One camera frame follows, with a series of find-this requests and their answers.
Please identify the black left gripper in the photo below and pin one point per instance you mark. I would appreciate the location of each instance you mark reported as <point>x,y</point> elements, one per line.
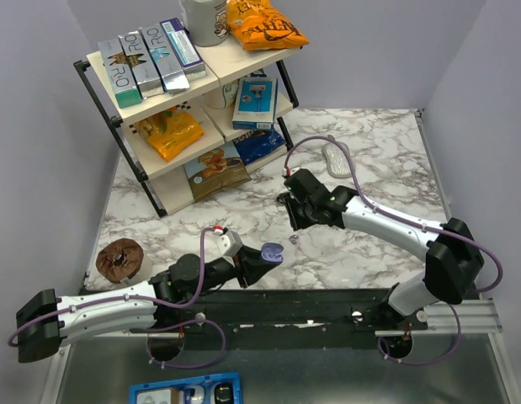
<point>249,266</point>

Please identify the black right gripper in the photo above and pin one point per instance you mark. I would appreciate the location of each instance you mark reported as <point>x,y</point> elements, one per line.
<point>297,222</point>

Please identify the black earbud charging case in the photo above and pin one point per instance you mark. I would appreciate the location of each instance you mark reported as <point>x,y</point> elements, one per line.
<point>283,198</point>

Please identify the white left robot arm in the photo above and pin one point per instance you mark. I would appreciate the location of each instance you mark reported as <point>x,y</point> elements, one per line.
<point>48,322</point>

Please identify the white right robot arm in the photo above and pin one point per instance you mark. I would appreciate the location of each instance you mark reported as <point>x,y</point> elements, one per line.
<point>450,256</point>

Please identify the dark blue snack bag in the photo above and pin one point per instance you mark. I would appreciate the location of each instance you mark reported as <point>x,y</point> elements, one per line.
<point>256,144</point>

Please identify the brown cookie bag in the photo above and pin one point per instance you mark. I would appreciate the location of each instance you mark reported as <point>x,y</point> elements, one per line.
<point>216,170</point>

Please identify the blue razor box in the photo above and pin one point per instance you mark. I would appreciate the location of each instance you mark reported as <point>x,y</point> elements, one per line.
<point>255,104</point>

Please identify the brown crumpled wrapper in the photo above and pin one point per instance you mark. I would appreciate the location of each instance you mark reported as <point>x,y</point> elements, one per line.
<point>120,261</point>

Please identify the white cup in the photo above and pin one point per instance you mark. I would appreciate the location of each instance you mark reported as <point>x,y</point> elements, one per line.
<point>222,97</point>

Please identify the orange snack bag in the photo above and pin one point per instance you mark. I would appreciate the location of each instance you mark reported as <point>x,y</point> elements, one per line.
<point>169,132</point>

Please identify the blue plastic tray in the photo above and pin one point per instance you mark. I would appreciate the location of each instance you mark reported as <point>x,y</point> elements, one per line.
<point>215,388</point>

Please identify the orange chips bag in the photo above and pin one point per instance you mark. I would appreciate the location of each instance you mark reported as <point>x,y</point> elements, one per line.
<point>257,25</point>

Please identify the blue silver RO box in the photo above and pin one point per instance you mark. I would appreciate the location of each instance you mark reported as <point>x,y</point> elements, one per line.
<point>167,64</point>

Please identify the purple white box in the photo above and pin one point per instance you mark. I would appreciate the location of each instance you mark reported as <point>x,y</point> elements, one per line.
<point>191,62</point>

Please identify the grey printed mug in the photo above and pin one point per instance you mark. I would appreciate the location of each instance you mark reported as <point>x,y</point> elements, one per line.
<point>206,21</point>

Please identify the teal RO box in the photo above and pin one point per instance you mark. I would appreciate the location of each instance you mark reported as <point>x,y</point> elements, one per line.
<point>120,74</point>

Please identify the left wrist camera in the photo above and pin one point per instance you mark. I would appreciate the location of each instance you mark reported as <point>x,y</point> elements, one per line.
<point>229,243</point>

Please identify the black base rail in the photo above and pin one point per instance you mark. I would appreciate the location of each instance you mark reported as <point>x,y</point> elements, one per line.
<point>288,319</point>

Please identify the black frame wooden shelf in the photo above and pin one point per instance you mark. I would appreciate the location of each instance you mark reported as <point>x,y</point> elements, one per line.
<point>165,183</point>

